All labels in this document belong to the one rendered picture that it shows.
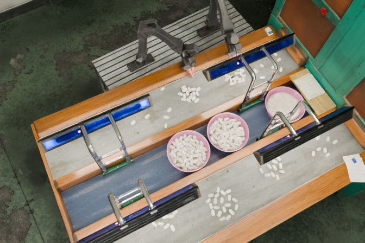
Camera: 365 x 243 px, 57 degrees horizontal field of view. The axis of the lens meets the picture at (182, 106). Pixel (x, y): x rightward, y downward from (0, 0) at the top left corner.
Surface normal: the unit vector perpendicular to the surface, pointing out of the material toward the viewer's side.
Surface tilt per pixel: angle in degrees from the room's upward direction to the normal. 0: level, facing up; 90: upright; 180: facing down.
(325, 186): 0
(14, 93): 0
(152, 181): 0
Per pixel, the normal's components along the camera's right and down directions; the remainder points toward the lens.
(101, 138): 0.03, -0.44
